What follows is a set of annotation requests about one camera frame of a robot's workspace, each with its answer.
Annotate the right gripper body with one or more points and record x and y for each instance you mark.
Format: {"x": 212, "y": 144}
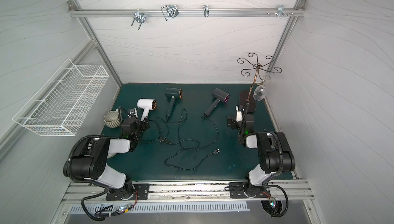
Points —
{"x": 233, "y": 122}

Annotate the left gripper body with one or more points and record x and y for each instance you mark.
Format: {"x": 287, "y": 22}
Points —
{"x": 140, "y": 125}

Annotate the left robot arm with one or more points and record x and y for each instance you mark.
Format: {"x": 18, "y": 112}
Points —
{"x": 87, "y": 161}

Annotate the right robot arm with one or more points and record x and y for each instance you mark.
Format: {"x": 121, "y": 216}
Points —
{"x": 274, "y": 158}

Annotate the white hair dryer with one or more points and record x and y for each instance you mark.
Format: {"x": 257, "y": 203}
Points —
{"x": 146, "y": 105}

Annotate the dark green hair dryer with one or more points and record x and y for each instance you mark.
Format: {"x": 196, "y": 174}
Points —
{"x": 173, "y": 94}

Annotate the striped ceramic mug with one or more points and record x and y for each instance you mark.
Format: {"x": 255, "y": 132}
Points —
{"x": 113, "y": 119}

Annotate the clear wine glass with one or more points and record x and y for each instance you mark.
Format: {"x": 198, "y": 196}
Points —
{"x": 260, "y": 91}

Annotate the green table mat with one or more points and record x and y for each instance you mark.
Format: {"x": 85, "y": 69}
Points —
{"x": 197, "y": 144}

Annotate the white vent strip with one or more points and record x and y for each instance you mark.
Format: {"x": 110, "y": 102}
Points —
{"x": 167, "y": 207}

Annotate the small metal clamp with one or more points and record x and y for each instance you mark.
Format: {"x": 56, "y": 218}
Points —
{"x": 206, "y": 11}

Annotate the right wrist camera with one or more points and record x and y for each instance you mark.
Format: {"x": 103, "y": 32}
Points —
{"x": 239, "y": 113}

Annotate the white wire basket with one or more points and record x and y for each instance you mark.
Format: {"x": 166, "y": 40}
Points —
{"x": 61, "y": 105}

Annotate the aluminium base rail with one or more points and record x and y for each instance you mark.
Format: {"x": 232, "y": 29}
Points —
{"x": 219, "y": 190}

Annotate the metal hook bracket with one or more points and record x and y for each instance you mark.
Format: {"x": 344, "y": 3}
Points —
{"x": 138, "y": 18}

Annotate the metal bolt bracket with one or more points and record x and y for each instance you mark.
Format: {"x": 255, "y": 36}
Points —
{"x": 280, "y": 12}

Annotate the metal u-bolt bracket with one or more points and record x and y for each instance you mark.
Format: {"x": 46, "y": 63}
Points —
{"x": 169, "y": 11}

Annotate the aluminium top rail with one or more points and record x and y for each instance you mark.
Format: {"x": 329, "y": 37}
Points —
{"x": 183, "y": 12}

